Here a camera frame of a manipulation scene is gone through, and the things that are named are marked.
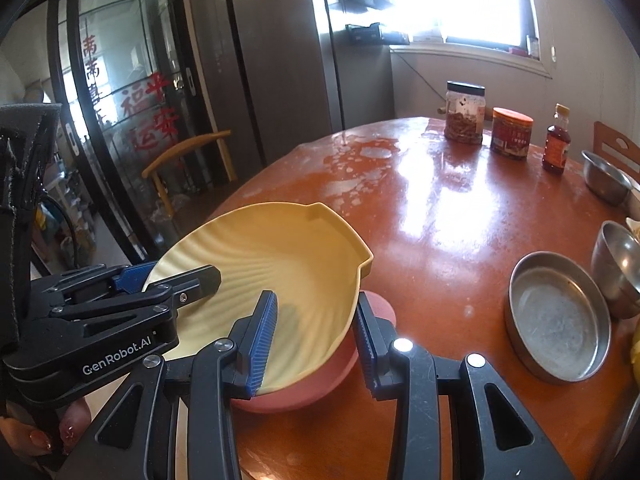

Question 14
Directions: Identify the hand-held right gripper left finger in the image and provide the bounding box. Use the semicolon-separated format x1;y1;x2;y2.
57;290;279;480

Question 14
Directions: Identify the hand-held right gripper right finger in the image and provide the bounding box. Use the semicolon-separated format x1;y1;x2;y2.
352;291;576;480

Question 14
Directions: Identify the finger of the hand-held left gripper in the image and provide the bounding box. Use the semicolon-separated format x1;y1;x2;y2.
30;261;162;306
47;266;222;333

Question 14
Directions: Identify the pink plate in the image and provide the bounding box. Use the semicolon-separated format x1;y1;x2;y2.
231;290;397;415

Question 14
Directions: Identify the yellow shell-shaped plate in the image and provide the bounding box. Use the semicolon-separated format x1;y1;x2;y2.
142;201;375;392

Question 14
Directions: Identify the round steel plate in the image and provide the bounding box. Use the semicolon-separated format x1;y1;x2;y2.
504;251;612;386

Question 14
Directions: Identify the wide steel bowl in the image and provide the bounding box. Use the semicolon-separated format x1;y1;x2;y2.
591;220;640;320

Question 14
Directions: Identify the person's left hand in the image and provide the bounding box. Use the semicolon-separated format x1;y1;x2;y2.
0;400;93;461

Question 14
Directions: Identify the glass door with red decals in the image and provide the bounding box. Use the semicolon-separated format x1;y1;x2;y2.
47;0;221;261

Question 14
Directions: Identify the grey refrigerator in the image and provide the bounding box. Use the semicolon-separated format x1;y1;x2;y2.
187;0;346;166

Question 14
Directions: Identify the black-lidded clear jar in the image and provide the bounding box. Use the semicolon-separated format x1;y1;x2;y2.
444;81;487;146

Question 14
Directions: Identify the orange-lidded red can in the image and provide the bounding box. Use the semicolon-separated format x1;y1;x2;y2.
490;107;534;161

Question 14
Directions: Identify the amber sauce bottle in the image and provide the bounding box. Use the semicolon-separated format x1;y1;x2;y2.
542;103;572;175

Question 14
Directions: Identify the small steel bowl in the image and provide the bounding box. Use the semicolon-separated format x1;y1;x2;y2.
581;150;635;206

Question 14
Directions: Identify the window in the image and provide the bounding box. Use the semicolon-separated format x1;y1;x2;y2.
390;0;556;78

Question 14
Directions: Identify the thin wall cable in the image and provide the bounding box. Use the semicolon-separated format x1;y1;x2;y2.
395;50;447;97

